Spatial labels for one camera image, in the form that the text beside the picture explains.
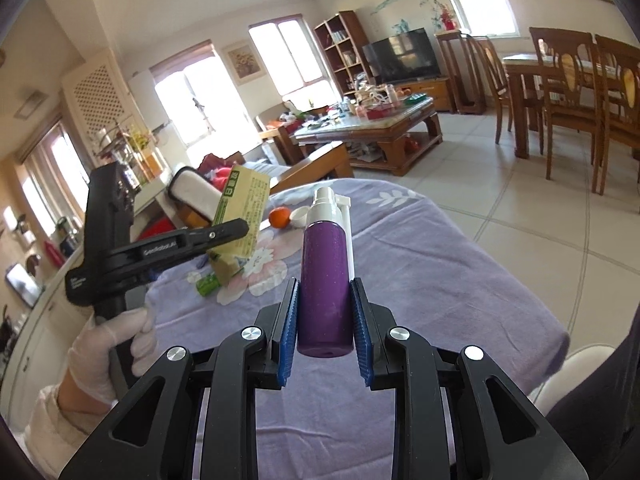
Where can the person's left hand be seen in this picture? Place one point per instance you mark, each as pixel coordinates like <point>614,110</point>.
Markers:
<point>92,360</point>

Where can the person's left forearm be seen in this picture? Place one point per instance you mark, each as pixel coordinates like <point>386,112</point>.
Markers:
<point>60,430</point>

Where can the white lattice cabinet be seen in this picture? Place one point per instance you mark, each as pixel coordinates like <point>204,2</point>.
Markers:
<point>95,95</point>

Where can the framed flower picture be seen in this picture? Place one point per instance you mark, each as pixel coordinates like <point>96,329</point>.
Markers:
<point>245,62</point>

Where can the wooden bookshelf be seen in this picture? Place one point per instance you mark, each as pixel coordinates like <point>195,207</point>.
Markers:
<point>357,35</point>

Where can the green small packet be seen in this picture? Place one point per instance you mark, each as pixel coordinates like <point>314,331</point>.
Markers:
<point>207,285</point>

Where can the red cushion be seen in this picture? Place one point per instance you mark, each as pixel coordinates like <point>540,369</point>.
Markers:
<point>210,162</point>

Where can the black television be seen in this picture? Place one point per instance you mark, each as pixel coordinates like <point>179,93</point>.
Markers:
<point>400,55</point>

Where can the purple spray bottle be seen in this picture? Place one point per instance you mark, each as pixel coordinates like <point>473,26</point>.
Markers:
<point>325,285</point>

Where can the wooden coffee table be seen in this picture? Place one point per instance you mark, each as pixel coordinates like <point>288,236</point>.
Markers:
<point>395,135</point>

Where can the orange tangerine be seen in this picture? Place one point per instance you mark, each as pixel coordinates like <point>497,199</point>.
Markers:
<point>280,217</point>

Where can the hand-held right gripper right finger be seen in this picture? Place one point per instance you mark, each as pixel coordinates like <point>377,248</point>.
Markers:
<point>361,330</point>

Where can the tall wooden stand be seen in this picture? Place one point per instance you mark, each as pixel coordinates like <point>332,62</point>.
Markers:
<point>450,60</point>

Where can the yellow green carton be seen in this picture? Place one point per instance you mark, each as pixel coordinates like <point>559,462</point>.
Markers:
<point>240,200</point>

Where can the purple floral tablecloth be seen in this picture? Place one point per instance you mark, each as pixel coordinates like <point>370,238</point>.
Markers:
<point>425,285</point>

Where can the metal tiered rack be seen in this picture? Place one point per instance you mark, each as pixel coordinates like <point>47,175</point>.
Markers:
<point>122,155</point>

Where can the wooden sofa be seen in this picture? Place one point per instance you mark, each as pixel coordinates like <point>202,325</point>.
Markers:
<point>320,165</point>

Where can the green flat box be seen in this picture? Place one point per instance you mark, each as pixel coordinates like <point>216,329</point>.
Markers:
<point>417,99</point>

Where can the red flower vase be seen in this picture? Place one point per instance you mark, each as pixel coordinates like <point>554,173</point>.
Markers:
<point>446,17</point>

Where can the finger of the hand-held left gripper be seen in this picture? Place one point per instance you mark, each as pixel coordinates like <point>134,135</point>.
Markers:
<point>220,234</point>

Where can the red storage box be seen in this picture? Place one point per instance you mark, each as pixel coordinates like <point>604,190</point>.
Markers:
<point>157,230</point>

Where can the wooden dining table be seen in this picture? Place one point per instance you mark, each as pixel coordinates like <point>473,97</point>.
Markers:
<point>525,60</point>

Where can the wooden armchair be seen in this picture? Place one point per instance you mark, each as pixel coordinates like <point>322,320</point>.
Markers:
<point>270,120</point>

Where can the wooden television stand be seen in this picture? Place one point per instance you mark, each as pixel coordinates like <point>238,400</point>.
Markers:
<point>435,92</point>

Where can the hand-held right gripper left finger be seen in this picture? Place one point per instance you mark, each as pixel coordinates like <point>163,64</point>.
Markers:
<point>289,330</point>

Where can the wooden dining chair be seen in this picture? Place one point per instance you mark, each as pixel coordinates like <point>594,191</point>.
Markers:
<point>620,125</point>
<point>565,115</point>
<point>492,85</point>

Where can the white cap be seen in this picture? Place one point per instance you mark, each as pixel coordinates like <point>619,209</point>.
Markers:
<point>299,217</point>

